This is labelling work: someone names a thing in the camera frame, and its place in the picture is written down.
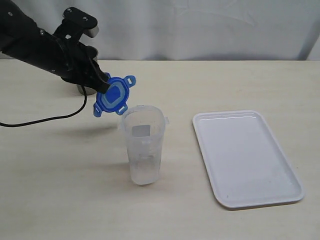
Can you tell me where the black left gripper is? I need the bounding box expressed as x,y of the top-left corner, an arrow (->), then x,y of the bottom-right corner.
53,7 -> 110,94

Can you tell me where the white plastic tray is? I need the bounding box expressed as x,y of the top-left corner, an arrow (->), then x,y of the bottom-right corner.
192,110 -> 305,209

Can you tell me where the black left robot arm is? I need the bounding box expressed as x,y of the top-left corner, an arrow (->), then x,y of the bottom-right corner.
0,0 -> 110,94

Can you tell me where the stainless steel cup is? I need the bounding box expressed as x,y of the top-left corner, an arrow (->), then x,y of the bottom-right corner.
76,47 -> 99,96

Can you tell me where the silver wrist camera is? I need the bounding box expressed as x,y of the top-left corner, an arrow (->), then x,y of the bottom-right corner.
83,25 -> 99,38

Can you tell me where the white backdrop curtain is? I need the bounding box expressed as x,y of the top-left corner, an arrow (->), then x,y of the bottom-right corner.
16,0 -> 320,61

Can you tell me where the clear plastic container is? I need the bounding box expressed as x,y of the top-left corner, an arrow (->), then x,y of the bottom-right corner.
119,105 -> 168,186

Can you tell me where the blue container lid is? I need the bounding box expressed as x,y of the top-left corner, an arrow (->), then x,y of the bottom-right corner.
93,72 -> 136,118

